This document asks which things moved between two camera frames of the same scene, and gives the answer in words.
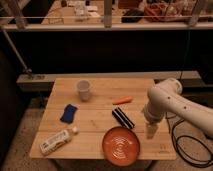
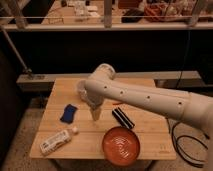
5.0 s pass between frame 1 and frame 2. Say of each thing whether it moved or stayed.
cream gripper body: moved
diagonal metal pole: stayed
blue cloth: stayed
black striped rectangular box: stayed
